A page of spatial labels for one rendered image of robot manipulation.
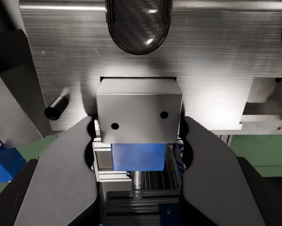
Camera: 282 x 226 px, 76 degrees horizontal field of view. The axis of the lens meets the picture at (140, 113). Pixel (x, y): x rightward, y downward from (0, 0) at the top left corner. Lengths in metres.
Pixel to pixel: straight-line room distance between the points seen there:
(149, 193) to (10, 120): 0.40
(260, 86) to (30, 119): 0.22
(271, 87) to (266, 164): 1.58
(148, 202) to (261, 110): 0.39
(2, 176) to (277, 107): 0.29
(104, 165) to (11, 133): 0.95
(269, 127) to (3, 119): 0.33
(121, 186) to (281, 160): 1.23
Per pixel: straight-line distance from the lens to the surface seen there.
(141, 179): 0.18
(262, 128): 0.31
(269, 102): 0.21
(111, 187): 1.29
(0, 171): 0.25
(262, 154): 1.67
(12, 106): 0.21
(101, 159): 1.12
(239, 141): 1.49
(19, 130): 0.22
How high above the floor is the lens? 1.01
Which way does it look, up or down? 61 degrees down
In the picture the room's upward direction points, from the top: 177 degrees clockwise
